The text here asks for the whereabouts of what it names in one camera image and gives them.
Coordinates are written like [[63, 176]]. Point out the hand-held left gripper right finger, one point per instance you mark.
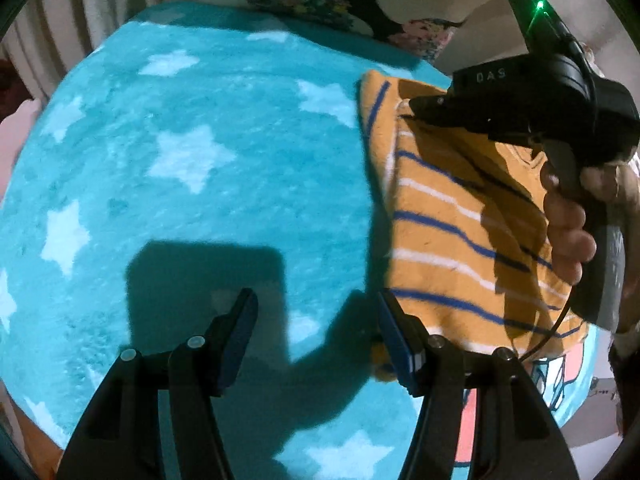
[[400, 350]]

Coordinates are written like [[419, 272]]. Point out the grey curtain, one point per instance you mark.
[[100, 0]]

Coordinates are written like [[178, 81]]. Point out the pink cloth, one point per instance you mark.
[[15, 140]]

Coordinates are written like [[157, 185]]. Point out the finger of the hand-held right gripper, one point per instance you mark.
[[450, 110]]

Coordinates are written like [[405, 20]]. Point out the person's right hand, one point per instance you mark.
[[570, 230]]

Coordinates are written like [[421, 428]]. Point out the yellow striped sweater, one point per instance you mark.
[[450, 240]]

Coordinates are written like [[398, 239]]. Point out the blue printed blanket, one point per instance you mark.
[[200, 110]]

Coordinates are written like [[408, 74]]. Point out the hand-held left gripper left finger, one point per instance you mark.
[[235, 345]]

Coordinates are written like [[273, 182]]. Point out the orange cloth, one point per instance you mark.
[[42, 450]]

